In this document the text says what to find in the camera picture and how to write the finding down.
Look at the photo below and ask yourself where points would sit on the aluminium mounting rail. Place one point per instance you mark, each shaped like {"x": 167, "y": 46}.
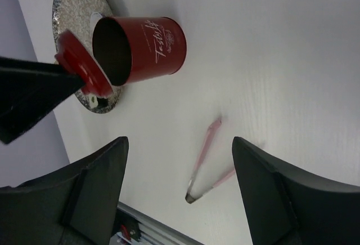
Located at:
{"x": 139, "y": 228}

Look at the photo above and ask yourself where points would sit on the silver tin lid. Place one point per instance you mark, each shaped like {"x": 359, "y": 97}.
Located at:
{"x": 76, "y": 59}

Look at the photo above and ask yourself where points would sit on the speckled round plate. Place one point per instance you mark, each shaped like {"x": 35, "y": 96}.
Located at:
{"x": 75, "y": 15}

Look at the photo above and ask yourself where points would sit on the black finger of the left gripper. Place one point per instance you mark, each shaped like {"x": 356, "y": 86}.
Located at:
{"x": 29, "y": 91}

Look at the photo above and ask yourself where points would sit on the sushi roll piece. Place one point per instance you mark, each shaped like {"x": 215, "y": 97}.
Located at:
{"x": 97, "y": 102}

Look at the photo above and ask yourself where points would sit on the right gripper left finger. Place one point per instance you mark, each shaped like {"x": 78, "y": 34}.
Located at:
{"x": 75, "y": 204}

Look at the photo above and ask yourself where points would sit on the pink metal tongs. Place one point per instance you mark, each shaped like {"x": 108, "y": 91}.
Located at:
{"x": 211, "y": 132}

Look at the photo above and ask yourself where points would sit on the red cylindrical tin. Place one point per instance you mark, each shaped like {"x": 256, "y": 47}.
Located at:
{"x": 133, "y": 49}

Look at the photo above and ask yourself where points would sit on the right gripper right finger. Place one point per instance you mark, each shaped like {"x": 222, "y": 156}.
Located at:
{"x": 285, "y": 204}

